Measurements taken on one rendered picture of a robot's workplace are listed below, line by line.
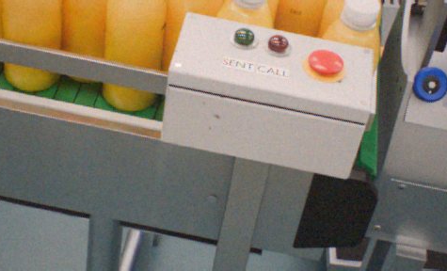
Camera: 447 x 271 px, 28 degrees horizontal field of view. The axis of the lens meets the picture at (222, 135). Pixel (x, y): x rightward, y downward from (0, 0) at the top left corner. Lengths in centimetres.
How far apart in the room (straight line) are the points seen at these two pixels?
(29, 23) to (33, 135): 15
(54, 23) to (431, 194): 55
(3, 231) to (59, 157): 102
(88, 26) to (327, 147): 35
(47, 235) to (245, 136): 128
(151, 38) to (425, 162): 40
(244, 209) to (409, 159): 27
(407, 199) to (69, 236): 106
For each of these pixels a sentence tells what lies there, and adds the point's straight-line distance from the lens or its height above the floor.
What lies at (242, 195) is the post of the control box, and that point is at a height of 91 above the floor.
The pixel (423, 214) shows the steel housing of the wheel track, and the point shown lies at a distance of 133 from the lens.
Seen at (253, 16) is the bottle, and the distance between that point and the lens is 102.
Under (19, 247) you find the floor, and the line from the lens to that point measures 214.
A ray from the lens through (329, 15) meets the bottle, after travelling 110.
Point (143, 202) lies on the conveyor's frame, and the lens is 119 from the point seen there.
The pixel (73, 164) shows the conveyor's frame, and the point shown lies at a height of 82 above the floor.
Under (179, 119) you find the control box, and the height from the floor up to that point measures 104.
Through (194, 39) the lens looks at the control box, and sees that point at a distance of 92.
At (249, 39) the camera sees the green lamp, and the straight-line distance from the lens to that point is 92.
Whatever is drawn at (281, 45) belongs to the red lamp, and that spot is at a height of 111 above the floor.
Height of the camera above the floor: 166
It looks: 43 degrees down
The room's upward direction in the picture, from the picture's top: 11 degrees clockwise
